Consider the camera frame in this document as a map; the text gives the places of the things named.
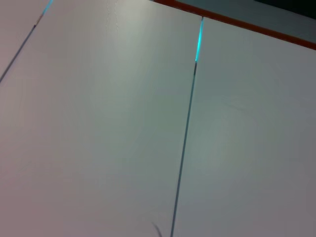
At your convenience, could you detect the orange edge strip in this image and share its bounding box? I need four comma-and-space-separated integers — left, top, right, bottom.
153, 0, 316, 51

